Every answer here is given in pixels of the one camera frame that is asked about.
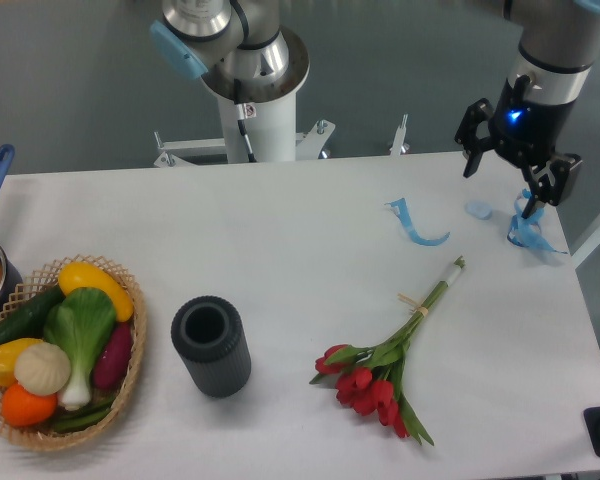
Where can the dark grey ribbed vase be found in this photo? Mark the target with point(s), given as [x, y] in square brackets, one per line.
[208, 335]

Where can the purple sweet potato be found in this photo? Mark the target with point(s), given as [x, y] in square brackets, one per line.
[112, 364]

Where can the woven wicker basket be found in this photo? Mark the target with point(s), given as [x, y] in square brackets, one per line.
[45, 438]

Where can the yellow bell pepper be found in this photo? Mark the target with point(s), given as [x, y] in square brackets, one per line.
[9, 353]

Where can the cream white bun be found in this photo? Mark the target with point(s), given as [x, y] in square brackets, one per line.
[42, 369]

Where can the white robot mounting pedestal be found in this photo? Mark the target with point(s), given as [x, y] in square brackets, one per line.
[252, 132]

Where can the orange fruit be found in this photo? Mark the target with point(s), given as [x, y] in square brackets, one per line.
[20, 408]

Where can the green bok choy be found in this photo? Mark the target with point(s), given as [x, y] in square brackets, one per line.
[81, 326]

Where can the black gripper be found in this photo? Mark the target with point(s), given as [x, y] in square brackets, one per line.
[522, 131]

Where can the dark green cucumber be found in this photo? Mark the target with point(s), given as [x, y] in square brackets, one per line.
[27, 321]

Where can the green bean pods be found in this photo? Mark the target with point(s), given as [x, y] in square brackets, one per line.
[83, 418]

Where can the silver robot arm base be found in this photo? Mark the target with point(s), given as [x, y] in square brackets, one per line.
[239, 49]

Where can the red tulip bouquet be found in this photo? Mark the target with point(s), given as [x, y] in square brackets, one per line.
[369, 380]

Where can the blue ribbon strip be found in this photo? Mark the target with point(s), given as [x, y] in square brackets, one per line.
[401, 210]

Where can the crumpled blue ribbon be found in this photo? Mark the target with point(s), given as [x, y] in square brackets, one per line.
[527, 232]

